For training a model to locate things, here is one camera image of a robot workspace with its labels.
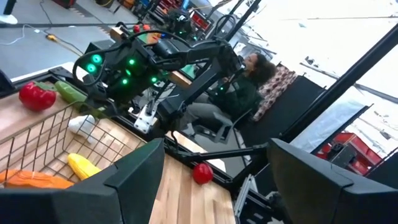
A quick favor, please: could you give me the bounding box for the orange toy carrot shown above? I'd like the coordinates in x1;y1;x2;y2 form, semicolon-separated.
0;169;75;190

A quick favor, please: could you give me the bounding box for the black office chair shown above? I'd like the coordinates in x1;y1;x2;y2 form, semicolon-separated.
194;108;252;144

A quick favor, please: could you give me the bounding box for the yellow extension cord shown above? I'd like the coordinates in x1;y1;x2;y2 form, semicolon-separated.
45;33;85;57

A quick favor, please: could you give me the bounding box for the black right arm cable loop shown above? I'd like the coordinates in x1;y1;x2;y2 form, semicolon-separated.
214;14;238;40

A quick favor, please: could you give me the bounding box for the white bracket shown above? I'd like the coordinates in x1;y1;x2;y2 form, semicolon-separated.
133;104;157;134

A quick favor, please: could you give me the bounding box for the yellow toy corn cob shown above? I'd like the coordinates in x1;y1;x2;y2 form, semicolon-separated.
67;152;103;182

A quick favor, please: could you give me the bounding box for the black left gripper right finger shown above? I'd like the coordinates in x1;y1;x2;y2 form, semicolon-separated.
266;138;398;224

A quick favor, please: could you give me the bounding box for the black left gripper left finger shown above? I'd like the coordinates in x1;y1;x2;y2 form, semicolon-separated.
0;138;165;224

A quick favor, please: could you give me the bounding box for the black partition panel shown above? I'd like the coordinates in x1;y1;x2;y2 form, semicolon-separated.
239;75;326;156

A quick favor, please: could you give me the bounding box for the wooden table with green mat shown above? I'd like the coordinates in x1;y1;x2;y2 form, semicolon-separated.
109;23;162;44

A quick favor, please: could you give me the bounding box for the red tool cart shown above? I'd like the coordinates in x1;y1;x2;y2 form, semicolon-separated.
315;132;384;175

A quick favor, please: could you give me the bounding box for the person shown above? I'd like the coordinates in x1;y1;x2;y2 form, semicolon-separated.
186;52;277;131

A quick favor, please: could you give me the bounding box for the white toy garlic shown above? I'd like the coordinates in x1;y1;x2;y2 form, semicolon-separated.
67;114;96;144

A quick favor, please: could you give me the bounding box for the thick black frame post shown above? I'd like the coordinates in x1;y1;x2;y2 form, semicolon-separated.
279;23;398;144

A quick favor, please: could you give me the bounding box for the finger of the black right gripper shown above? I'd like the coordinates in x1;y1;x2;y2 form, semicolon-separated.
82;74;105;102
101;99;121;118

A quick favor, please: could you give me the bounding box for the thin black frame bar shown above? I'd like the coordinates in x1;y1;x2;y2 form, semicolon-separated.
310;103;374;156

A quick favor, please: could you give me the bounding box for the white floor cable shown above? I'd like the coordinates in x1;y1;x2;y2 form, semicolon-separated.
0;24;41;46

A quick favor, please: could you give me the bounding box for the black table clamp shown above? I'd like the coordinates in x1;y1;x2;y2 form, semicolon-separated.
0;70;16;97

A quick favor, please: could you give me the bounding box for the black tripod stand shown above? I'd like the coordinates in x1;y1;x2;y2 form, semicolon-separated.
223;0;262;41

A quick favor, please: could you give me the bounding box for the white plastic sheet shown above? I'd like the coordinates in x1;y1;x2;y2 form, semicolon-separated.
290;90;368;153

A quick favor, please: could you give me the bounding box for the copper wire basket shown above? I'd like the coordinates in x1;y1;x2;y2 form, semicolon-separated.
0;101;147;190

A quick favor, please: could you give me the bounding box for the floral patterned cloth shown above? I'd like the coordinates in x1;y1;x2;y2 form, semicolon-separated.
251;63;299;123

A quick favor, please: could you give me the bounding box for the white round base pole stand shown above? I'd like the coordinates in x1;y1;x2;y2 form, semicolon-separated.
0;0;19;26

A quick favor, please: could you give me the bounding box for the computer tower with green fans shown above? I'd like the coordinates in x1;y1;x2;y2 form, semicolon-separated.
79;40;108;78

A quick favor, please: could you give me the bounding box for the green toy cucumber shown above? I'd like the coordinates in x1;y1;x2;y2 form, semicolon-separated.
53;80;108;118

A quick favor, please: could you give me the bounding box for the red tool cabinet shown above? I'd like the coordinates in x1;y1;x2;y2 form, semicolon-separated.
190;11;214;32

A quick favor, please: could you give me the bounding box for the red apple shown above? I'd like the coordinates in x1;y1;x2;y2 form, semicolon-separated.
192;162;215;185

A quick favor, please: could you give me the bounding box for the red tomato with green calyx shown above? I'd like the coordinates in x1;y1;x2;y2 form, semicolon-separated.
18;81;58;113

